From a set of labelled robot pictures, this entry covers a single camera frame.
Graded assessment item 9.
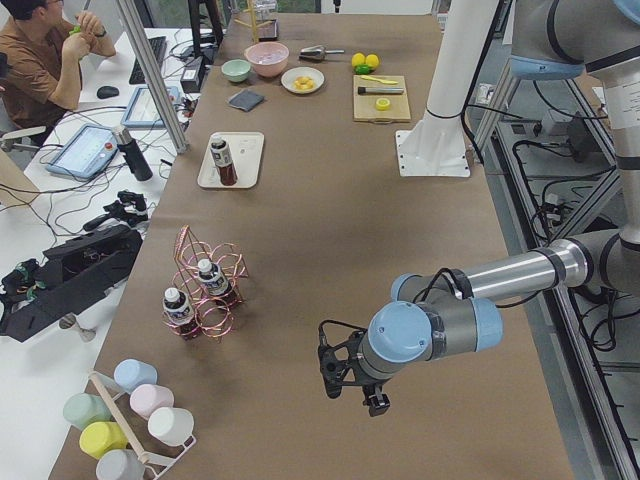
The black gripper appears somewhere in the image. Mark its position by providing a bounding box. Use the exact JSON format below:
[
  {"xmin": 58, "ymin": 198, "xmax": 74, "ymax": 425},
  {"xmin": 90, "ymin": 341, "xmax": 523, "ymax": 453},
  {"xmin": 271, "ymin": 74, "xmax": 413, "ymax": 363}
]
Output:
[{"xmin": 318, "ymin": 319, "xmax": 390, "ymax": 417}]

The yellow glazed donut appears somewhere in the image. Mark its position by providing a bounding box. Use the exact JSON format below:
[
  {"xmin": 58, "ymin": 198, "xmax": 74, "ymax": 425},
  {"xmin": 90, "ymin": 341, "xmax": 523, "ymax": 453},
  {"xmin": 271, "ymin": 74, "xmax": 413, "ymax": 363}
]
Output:
[{"xmin": 293, "ymin": 76, "xmax": 315, "ymax": 91}]

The white speckled plate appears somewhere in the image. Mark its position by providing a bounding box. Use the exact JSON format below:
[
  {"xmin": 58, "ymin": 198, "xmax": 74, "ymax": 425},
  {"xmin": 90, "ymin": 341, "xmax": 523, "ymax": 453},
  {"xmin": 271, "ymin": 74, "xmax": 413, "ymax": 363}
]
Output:
[{"xmin": 281, "ymin": 67, "xmax": 325, "ymax": 95}]

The cream plastic tray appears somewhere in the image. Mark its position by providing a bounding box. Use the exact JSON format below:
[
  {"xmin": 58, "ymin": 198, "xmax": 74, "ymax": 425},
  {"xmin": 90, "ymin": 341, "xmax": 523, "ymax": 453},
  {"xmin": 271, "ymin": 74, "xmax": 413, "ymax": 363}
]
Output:
[{"xmin": 197, "ymin": 131, "xmax": 265, "ymax": 189}]

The dark drink bottle on tray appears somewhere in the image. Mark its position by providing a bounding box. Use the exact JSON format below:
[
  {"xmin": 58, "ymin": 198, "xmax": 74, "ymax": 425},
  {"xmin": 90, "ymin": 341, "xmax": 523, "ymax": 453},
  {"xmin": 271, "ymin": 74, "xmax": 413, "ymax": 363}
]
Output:
[{"xmin": 210, "ymin": 135, "xmax": 238, "ymax": 186}]

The white cup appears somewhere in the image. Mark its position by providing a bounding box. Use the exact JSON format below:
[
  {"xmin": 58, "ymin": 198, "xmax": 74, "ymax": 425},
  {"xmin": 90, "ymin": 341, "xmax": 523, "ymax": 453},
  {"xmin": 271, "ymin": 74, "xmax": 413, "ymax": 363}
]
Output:
[{"xmin": 147, "ymin": 407, "xmax": 195, "ymax": 447}]

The drink bottle in rack rear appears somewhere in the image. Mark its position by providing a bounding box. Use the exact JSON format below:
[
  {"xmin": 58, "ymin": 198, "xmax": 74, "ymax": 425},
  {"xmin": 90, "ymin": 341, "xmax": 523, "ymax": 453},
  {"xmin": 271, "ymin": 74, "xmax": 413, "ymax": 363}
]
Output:
[{"xmin": 197, "ymin": 258, "xmax": 237, "ymax": 306}]

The drink bottle in rack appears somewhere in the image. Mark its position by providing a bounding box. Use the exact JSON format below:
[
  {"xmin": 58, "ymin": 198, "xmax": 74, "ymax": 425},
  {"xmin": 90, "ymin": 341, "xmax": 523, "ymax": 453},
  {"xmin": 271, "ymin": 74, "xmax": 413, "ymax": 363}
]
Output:
[
  {"xmin": 163, "ymin": 287, "xmax": 200, "ymax": 339},
  {"xmin": 197, "ymin": 258, "xmax": 237, "ymax": 306}
]

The drink bottle in rack front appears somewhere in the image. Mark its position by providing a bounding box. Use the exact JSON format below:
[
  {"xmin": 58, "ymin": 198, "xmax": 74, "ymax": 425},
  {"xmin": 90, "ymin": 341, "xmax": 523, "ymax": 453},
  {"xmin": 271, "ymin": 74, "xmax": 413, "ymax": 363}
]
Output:
[{"xmin": 163, "ymin": 287, "xmax": 200, "ymax": 339}]

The pink cup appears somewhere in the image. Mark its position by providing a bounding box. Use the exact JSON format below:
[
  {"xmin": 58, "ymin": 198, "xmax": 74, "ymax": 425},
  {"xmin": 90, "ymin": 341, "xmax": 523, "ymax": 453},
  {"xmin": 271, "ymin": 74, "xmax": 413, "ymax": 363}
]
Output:
[{"xmin": 129, "ymin": 384, "xmax": 175, "ymax": 419}]

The light blue cup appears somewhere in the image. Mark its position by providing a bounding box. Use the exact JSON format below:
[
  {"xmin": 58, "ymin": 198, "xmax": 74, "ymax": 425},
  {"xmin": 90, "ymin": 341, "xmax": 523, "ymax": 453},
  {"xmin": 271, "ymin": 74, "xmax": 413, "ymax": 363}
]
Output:
[{"xmin": 114, "ymin": 358, "xmax": 158, "ymax": 393}]

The grey cup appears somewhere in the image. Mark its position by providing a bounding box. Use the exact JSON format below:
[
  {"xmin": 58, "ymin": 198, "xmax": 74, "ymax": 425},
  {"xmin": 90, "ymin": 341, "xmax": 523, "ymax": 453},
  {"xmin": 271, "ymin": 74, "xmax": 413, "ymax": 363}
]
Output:
[{"xmin": 96, "ymin": 449, "xmax": 145, "ymax": 480}]

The yellow cup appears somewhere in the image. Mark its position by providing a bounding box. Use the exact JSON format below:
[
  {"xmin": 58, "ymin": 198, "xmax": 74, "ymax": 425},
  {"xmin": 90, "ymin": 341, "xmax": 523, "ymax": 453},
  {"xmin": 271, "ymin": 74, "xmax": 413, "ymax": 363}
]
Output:
[{"xmin": 79, "ymin": 421, "xmax": 128, "ymax": 460}]

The mint green cup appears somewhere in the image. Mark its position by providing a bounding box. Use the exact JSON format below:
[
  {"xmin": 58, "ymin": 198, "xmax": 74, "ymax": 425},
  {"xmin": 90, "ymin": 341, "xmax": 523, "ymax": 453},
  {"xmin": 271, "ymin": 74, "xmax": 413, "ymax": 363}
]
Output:
[{"xmin": 62, "ymin": 393, "xmax": 112, "ymax": 430}]

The half lemon slice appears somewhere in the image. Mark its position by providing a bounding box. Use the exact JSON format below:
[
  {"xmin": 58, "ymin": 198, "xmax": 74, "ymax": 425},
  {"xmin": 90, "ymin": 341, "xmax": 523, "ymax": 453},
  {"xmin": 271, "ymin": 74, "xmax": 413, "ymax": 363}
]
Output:
[{"xmin": 375, "ymin": 97, "xmax": 392, "ymax": 111}]

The wooden cutting board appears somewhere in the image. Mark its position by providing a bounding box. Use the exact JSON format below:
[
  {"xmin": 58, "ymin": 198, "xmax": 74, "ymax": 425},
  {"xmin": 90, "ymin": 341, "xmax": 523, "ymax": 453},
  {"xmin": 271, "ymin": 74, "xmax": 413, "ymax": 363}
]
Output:
[{"xmin": 353, "ymin": 75, "xmax": 411, "ymax": 123}]

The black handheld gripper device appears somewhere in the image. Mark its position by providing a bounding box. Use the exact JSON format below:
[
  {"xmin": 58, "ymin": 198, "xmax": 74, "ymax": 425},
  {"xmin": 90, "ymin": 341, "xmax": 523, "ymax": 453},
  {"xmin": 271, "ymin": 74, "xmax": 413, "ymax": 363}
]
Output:
[{"xmin": 83, "ymin": 190, "xmax": 149, "ymax": 232}]

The grey tube black cap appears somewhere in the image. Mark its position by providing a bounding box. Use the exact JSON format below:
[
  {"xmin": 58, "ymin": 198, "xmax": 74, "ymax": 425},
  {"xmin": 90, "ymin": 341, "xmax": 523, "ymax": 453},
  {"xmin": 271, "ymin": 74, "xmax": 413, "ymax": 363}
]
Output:
[{"xmin": 356, "ymin": 86, "xmax": 405, "ymax": 95}]

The yellow plastic knife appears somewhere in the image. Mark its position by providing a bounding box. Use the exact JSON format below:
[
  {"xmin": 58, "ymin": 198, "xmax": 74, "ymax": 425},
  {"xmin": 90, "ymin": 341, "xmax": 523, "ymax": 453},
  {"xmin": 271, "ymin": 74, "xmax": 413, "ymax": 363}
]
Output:
[{"xmin": 359, "ymin": 75, "xmax": 399, "ymax": 86}]

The grey folded cloth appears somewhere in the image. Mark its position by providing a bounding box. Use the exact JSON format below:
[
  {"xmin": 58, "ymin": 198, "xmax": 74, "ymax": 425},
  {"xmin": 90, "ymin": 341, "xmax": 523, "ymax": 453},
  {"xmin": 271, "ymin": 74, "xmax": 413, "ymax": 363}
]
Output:
[{"xmin": 227, "ymin": 89, "xmax": 265, "ymax": 112}]

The green lime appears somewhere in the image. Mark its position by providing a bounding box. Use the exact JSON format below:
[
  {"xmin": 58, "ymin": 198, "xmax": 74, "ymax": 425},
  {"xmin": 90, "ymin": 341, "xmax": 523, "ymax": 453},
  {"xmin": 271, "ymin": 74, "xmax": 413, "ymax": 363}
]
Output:
[{"xmin": 354, "ymin": 64, "xmax": 371, "ymax": 75}]

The black equipment case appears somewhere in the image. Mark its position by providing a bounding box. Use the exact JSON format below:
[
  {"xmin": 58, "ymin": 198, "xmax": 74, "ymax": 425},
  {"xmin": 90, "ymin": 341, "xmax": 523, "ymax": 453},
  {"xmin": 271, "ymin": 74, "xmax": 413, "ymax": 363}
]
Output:
[{"xmin": 1, "ymin": 225, "xmax": 142, "ymax": 342}]

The yellow lemon right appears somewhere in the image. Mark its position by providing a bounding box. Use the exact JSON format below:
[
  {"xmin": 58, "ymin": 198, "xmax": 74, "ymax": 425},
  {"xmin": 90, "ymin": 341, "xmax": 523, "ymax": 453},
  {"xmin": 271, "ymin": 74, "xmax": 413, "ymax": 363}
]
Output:
[{"xmin": 360, "ymin": 54, "xmax": 380, "ymax": 72}]

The yellow lemon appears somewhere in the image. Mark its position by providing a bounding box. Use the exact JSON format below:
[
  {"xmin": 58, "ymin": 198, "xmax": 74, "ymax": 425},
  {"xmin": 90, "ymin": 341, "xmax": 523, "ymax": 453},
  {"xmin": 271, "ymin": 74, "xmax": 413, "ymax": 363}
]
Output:
[
  {"xmin": 351, "ymin": 52, "xmax": 366, "ymax": 69},
  {"xmin": 360, "ymin": 54, "xmax": 380, "ymax": 72}
]

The yellow lemon left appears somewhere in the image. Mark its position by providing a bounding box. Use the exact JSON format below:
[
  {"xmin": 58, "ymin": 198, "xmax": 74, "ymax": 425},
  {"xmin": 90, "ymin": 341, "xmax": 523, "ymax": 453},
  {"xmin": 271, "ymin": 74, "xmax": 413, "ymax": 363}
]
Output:
[{"xmin": 351, "ymin": 52, "xmax": 366, "ymax": 69}]

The metal scoop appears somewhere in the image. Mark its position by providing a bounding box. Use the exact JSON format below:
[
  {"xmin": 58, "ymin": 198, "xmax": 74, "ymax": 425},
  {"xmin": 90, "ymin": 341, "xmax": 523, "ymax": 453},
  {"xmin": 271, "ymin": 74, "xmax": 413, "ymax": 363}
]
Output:
[{"xmin": 298, "ymin": 45, "xmax": 345, "ymax": 62}]

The pink bowl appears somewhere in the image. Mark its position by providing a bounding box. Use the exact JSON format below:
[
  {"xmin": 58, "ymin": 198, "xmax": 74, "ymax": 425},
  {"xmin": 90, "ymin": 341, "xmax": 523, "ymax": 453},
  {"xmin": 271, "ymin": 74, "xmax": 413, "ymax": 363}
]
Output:
[{"xmin": 244, "ymin": 42, "xmax": 290, "ymax": 78}]

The mint green bowl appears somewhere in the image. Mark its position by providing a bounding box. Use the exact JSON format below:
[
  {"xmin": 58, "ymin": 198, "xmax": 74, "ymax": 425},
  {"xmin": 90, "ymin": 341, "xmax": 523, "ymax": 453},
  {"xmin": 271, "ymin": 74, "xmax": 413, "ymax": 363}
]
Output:
[{"xmin": 221, "ymin": 59, "xmax": 251, "ymax": 83}]

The black thermos bottle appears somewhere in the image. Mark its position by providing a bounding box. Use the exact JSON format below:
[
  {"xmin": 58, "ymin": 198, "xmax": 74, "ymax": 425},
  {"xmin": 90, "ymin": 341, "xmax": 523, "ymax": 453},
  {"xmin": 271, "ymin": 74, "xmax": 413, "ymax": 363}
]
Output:
[{"xmin": 112, "ymin": 125, "xmax": 153, "ymax": 182}]

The black power adapter box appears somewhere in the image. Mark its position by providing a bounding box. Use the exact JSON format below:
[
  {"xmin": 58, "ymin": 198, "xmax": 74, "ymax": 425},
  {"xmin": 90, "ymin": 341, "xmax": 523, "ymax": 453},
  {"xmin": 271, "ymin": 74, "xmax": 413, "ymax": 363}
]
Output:
[{"xmin": 180, "ymin": 56, "xmax": 206, "ymax": 94}]

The teach pendant far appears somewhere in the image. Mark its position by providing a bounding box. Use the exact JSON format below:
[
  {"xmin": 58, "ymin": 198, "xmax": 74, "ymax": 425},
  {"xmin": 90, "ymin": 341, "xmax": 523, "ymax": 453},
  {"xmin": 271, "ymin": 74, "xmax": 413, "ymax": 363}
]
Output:
[{"xmin": 120, "ymin": 85, "xmax": 164, "ymax": 129}]

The teach pendant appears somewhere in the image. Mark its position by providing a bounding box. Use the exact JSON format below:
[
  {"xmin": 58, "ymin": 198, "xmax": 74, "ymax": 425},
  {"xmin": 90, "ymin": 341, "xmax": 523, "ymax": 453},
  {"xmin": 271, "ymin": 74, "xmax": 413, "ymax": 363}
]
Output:
[
  {"xmin": 120, "ymin": 85, "xmax": 164, "ymax": 129},
  {"xmin": 46, "ymin": 124, "xmax": 118, "ymax": 180}
]

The teach pendant near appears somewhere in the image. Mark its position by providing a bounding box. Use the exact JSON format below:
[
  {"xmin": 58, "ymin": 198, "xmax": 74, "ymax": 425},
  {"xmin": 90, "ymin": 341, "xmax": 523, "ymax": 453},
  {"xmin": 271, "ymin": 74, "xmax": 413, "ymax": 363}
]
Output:
[{"xmin": 46, "ymin": 124, "xmax": 118, "ymax": 180}]

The black computer mouse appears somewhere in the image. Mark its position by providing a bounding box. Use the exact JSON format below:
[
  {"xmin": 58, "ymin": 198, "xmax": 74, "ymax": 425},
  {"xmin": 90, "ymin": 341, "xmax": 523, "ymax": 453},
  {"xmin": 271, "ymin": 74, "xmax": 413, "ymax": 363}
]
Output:
[{"xmin": 96, "ymin": 85, "xmax": 120, "ymax": 100}]

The wooden mug tree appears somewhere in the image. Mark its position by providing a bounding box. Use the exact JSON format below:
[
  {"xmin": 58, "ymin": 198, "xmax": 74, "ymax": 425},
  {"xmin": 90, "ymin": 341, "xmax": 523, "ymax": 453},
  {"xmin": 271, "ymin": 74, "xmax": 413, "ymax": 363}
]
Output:
[{"xmin": 235, "ymin": 0, "xmax": 278, "ymax": 44}]

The black keyboard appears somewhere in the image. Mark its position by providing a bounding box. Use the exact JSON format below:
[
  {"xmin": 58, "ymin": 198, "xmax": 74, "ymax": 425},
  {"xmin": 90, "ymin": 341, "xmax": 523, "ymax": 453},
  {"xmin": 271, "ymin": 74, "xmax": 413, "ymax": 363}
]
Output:
[{"xmin": 128, "ymin": 35, "xmax": 169, "ymax": 85}]

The copper wire bottle rack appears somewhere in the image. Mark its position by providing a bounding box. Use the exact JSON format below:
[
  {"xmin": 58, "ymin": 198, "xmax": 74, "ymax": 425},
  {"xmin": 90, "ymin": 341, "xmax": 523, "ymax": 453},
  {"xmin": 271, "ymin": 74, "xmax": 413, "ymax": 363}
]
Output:
[{"xmin": 163, "ymin": 225, "xmax": 248, "ymax": 340}]

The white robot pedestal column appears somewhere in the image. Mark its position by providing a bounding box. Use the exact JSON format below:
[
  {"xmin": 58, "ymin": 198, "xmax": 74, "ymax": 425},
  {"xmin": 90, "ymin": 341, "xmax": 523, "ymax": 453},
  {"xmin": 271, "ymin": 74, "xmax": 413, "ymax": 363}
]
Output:
[{"xmin": 396, "ymin": 0, "xmax": 500, "ymax": 178}]

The aluminium frame post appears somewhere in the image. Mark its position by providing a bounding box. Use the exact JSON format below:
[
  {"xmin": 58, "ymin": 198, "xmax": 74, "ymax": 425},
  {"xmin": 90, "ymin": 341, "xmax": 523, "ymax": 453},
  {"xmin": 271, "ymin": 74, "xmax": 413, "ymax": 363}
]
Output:
[{"xmin": 116, "ymin": 0, "xmax": 188, "ymax": 154}]

